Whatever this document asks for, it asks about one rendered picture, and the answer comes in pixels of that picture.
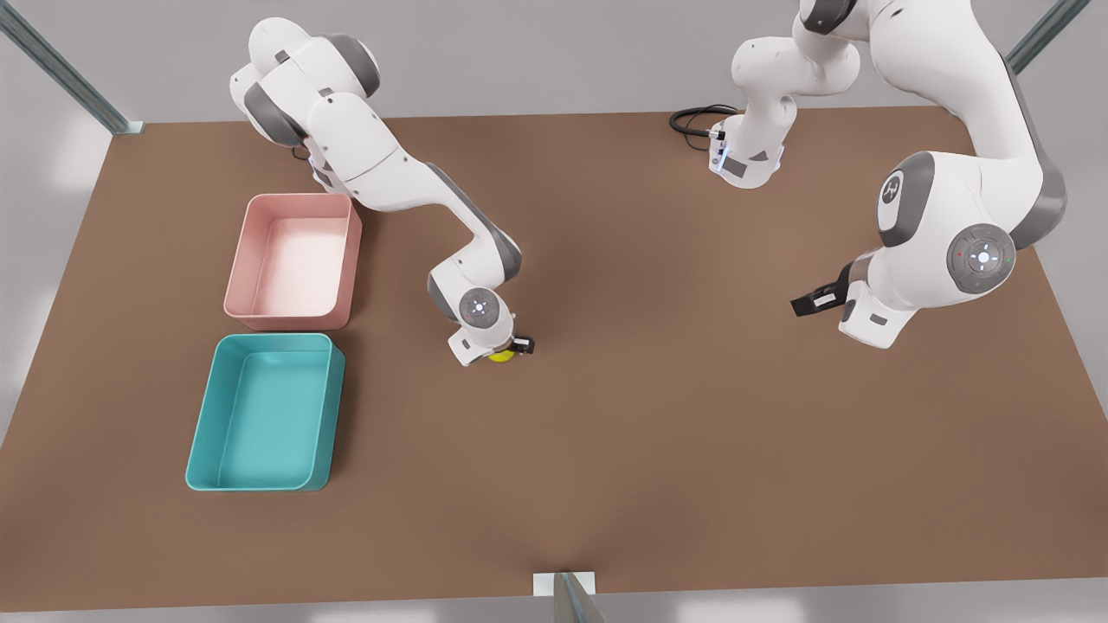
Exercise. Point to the teal plastic bin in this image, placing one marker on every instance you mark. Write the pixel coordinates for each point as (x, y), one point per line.
(267, 412)

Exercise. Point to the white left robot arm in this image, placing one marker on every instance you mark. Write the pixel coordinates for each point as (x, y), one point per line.
(943, 208)

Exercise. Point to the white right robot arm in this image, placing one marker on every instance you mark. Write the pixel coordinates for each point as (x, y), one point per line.
(381, 164)

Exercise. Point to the small yellow fruit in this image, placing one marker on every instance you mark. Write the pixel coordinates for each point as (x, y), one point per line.
(499, 355)

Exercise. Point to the silver frame post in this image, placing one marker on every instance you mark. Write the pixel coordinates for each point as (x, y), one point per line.
(1043, 33)
(65, 69)
(571, 597)

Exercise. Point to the pink plastic bin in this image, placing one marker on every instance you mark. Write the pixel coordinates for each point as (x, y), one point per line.
(294, 260)

